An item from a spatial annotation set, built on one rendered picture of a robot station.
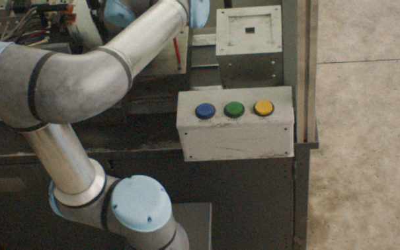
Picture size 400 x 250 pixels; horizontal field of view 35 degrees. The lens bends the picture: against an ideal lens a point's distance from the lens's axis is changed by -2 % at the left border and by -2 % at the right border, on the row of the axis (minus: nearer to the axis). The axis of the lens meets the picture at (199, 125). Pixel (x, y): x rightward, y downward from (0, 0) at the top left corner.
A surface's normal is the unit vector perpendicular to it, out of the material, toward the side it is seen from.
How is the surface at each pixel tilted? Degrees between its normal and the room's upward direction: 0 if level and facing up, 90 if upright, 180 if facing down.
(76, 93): 58
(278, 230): 90
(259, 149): 90
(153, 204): 7
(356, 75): 0
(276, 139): 90
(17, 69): 20
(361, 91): 0
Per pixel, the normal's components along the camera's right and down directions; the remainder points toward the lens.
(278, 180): -0.04, 0.78
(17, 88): -0.34, 0.18
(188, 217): -0.11, -0.62
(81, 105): 0.43, 0.54
